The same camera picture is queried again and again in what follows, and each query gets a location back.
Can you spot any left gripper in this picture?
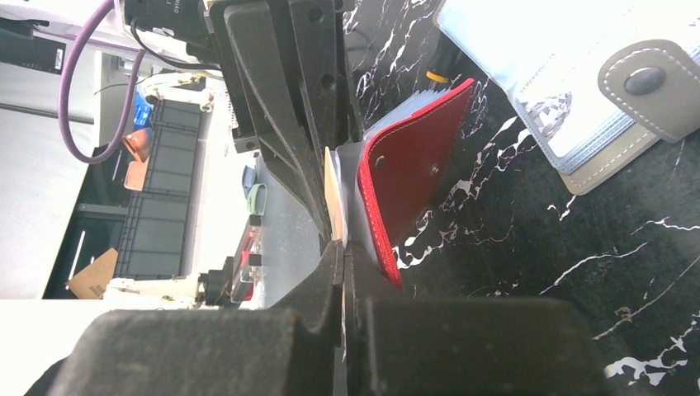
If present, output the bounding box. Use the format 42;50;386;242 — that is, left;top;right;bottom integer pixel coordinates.
210;0;362;238

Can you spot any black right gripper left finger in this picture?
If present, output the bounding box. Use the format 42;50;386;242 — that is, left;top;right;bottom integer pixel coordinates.
49;241;343;395

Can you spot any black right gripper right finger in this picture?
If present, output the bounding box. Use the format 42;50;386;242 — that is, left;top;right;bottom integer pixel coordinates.
344;242;610;395

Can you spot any red card holder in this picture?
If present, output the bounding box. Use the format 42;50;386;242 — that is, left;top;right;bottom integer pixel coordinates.
328;78;476;289

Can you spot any gold card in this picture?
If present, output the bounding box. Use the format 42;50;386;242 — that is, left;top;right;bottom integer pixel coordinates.
324;147;348;246

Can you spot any small white robot arm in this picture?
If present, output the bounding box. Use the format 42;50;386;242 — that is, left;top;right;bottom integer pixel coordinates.
48;241;612;395

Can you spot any silver VIP card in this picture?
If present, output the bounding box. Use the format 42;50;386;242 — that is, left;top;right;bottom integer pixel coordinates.
504;51;633;173

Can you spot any cardboard box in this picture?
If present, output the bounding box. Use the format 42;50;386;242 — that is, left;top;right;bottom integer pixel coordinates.
66;248;118;299

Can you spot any black yellow screwdriver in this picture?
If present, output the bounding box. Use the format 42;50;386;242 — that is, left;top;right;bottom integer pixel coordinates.
426;35;461;89

